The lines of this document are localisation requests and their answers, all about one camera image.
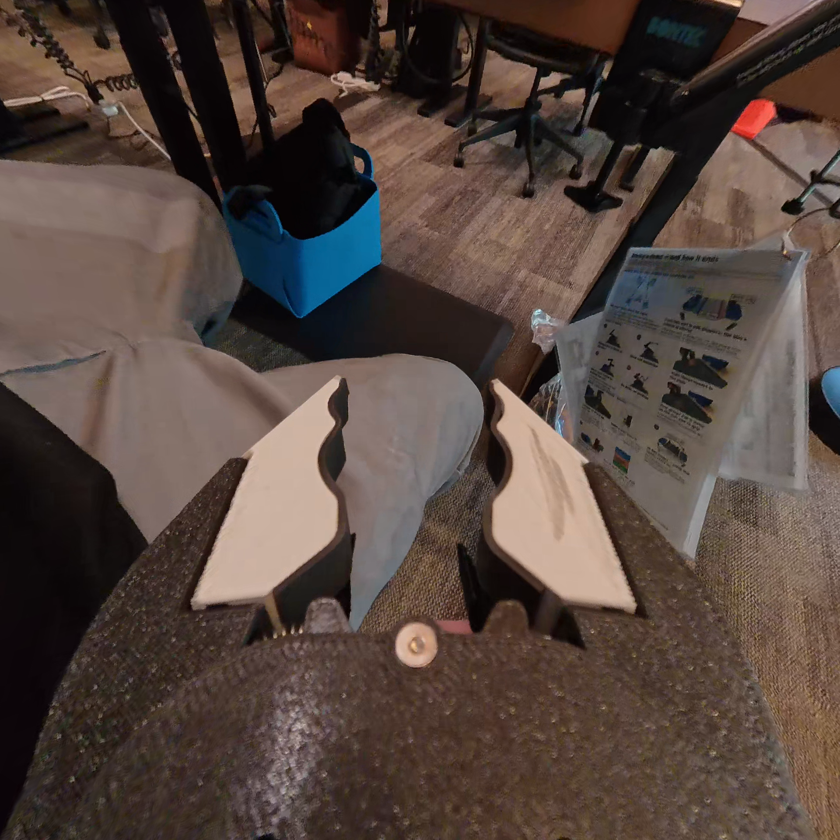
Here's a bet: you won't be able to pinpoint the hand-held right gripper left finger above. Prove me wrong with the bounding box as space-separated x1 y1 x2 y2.
190 375 357 641

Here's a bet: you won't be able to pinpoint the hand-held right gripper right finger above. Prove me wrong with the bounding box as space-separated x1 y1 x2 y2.
481 378 639 634

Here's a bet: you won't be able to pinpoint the person's grey trousers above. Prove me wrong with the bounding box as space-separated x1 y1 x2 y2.
0 161 485 627

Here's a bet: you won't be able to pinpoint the laminated instruction sheet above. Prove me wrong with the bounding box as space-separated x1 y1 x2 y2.
554 246 811 559

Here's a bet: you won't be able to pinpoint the blue felt basket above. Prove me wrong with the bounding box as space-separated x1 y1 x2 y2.
222 141 383 319

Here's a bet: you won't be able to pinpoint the black cloth bundle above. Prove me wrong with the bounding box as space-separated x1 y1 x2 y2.
226 98 378 240

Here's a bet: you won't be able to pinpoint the black office chair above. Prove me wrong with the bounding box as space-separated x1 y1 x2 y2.
453 16 608 199

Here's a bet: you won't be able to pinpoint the black desk leg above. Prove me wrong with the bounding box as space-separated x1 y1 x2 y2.
108 0 227 207

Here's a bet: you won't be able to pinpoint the brown cardboard box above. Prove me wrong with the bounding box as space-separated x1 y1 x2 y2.
289 0 365 76

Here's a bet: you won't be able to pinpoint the black desk frame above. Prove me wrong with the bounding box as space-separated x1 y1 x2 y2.
571 66 742 322

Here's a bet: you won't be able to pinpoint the white cable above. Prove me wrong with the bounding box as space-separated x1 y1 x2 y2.
3 92 173 161

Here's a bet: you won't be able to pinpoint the black coiled cable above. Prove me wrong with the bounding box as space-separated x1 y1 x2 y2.
0 0 142 99

